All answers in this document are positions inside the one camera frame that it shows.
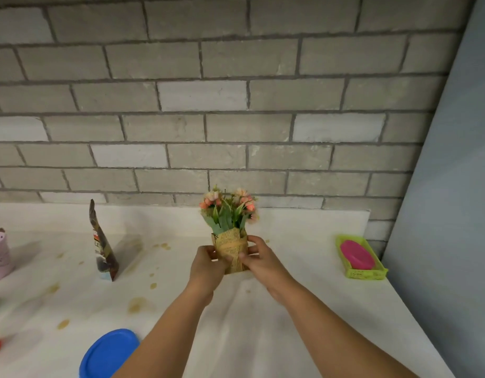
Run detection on green plastic basket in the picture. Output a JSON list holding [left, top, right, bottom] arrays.
[[335, 234, 389, 281]]

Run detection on person's right forearm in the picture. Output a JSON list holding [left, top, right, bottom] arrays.
[[280, 285, 419, 378]]

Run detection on blue round lid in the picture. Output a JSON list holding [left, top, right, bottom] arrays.
[[79, 329, 141, 378]]

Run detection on person's right hand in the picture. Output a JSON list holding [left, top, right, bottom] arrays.
[[238, 235, 302, 308]]

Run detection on brown coffee pouch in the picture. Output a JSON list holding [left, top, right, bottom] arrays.
[[89, 199, 120, 282]]

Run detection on person's left forearm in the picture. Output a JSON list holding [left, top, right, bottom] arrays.
[[112, 289, 214, 378]]

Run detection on person's left hand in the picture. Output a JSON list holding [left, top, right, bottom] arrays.
[[187, 244, 234, 308]]

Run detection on white countertop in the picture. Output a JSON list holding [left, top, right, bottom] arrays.
[[0, 202, 456, 378]]

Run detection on pink flowers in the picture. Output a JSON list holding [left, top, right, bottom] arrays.
[[199, 186, 260, 275]]

